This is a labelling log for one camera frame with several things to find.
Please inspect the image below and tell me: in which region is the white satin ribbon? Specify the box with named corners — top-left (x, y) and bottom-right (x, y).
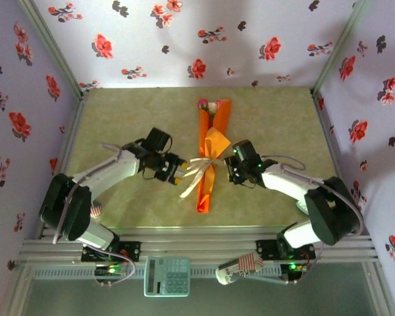
top-left (179, 157), bottom-right (223, 200)

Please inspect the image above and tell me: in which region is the aluminium frame side rail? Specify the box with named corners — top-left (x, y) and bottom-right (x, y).
top-left (311, 88), bottom-right (373, 236)
top-left (36, 93), bottom-right (90, 240)

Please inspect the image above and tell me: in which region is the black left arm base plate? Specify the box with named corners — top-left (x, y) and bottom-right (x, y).
top-left (81, 241), bottom-right (142, 263)

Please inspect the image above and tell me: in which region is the narrow aluminium frame beam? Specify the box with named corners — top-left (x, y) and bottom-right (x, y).
top-left (41, 226), bottom-right (356, 240)

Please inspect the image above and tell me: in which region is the grey perforated cable tray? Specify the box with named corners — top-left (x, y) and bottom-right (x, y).
top-left (31, 265), bottom-right (284, 280)

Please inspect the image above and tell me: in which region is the aluminium frame post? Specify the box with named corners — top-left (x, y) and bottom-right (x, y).
top-left (18, 0), bottom-right (88, 99)
top-left (311, 0), bottom-right (375, 96)

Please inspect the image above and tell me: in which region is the orange wrapping paper sheet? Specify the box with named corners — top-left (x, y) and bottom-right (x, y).
top-left (196, 98), bottom-right (233, 214)

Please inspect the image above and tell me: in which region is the aluminium frame leg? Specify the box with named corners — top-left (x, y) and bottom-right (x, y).
top-left (0, 263), bottom-right (32, 316)
top-left (361, 261), bottom-right (395, 316)

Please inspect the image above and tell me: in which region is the white and pink rose stem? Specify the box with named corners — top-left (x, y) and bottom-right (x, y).
top-left (207, 99), bottom-right (226, 119)

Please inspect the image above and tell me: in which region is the pale green desk calculator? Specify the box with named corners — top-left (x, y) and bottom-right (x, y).
top-left (144, 256), bottom-right (191, 298)

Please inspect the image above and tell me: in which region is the wide aluminium frame beam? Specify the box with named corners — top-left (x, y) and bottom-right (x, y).
top-left (19, 239), bottom-right (379, 263)

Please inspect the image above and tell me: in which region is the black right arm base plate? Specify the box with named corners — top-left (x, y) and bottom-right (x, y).
top-left (255, 239), bottom-right (316, 261)

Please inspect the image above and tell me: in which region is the lilac left arm cable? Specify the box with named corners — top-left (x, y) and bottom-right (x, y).
top-left (52, 142), bottom-right (136, 288)

